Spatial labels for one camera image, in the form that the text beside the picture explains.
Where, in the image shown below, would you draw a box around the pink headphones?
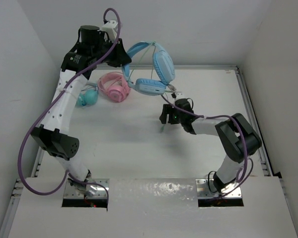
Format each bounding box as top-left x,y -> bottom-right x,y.
97,72 -> 131,103

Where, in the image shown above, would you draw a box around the light blue headphones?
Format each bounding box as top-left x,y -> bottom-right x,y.
122,41 -> 177,96

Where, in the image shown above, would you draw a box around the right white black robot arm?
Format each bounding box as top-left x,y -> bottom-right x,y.
159,98 -> 262,193

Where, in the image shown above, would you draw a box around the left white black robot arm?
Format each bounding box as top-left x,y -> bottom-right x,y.
27,24 -> 131,184

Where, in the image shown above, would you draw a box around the teal headphones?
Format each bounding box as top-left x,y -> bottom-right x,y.
75,84 -> 98,107

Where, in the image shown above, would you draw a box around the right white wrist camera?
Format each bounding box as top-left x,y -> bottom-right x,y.
171,92 -> 184,101

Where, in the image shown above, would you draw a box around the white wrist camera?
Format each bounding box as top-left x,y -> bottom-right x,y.
171,92 -> 184,101
100,20 -> 122,42

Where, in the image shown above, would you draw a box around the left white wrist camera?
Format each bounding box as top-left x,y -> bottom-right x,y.
100,20 -> 122,42

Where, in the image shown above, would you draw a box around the aluminium frame rail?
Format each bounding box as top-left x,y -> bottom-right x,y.
130,65 -> 238,70
30,148 -> 44,178
235,67 -> 274,177

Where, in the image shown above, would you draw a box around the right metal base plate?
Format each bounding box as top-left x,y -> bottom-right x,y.
196,178 -> 243,199

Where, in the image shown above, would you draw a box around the metal base plate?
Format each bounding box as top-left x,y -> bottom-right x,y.
196,178 -> 243,199
64,178 -> 109,199

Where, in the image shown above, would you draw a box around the right aluminium frame rail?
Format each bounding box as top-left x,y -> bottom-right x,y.
235,67 -> 274,177

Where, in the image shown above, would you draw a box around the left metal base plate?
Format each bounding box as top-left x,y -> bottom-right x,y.
64,178 -> 109,199

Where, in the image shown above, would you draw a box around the left aluminium frame rail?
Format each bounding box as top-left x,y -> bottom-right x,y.
30,148 -> 44,178

